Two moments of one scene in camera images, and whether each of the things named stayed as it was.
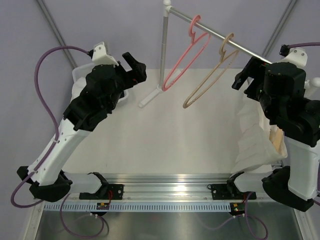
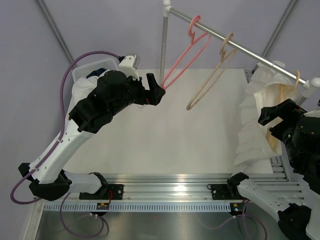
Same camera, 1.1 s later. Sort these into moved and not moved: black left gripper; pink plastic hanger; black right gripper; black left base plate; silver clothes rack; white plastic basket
Moved: black right gripper; black left gripper
Not moved: white plastic basket; silver clothes rack; pink plastic hanger; black left base plate
